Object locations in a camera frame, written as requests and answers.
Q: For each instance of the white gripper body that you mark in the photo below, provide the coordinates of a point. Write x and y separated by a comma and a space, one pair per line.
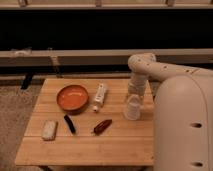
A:
137, 84

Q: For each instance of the white tape on rail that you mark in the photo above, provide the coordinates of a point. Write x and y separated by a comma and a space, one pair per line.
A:
22, 52

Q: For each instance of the white tube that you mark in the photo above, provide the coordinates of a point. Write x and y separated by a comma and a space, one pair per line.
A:
99, 97

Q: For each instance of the brown red pepper toy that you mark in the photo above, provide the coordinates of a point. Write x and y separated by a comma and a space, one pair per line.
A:
98, 129

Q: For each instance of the wooden table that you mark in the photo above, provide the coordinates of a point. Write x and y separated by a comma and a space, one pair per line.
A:
123, 143

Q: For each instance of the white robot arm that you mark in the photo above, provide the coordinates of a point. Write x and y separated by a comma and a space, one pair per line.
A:
183, 113

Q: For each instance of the orange bowl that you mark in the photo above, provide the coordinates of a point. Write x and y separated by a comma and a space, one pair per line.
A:
72, 97

